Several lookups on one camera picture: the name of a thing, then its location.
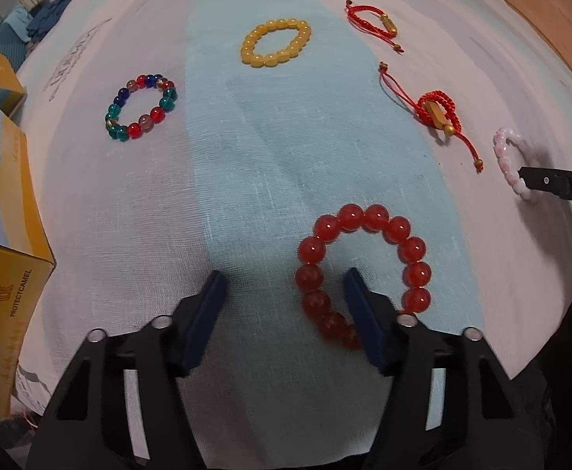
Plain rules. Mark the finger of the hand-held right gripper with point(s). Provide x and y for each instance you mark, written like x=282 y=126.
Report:
x=560 y=186

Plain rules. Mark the blue yellow cardboard box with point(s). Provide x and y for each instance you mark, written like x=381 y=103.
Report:
x=2 y=196

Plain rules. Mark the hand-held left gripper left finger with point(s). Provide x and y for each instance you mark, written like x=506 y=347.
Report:
x=202 y=323

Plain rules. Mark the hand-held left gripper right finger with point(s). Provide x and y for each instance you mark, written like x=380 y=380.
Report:
x=364 y=323

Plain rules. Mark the person's dark trouser leg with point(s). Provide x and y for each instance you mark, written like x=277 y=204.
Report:
x=543 y=401

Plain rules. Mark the striped bed sheet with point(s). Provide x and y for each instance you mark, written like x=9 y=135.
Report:
x=266 y=156

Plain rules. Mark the blue clothes pile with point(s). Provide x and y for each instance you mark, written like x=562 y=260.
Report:
x=51 y=14

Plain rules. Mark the teal suitcase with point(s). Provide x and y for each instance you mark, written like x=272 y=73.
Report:
x=7 y=49

